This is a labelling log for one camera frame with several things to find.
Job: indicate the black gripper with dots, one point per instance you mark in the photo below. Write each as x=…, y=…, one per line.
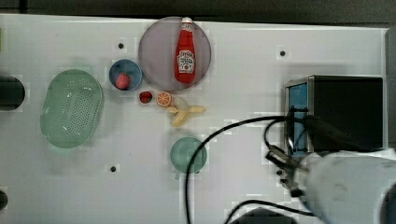
x=323, y=135

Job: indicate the black silver toaster oven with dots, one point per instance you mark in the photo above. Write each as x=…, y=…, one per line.
x=354, y=105

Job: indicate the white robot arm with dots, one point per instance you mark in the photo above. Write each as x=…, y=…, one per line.
x=341, y=176

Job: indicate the peeled toy banana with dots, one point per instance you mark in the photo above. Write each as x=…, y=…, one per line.
x=182, y=110

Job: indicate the green mug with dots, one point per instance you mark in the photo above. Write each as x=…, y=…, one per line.
x=181, y=153

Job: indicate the red ketchup bottle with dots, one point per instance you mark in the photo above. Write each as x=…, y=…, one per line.
x=184, y=60

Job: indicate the orange slice toy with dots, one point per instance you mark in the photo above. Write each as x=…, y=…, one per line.
x=164, y=99

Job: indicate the red toy strawberry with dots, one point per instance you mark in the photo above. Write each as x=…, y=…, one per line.
x=145, y=97

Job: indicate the grey round plate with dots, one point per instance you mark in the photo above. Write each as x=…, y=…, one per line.
x=157, y=50

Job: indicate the blue bowl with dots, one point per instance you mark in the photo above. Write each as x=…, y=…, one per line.
x=128, y=67

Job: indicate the pink toy fruit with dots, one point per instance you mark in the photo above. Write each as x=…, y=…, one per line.
x=123, y=81

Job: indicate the green perforated colander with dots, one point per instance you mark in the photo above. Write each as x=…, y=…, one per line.
x=72, y=109

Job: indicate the black round pan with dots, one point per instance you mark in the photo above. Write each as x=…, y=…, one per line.
x=12, y=93

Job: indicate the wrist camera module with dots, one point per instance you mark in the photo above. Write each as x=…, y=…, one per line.
x=277, y=156

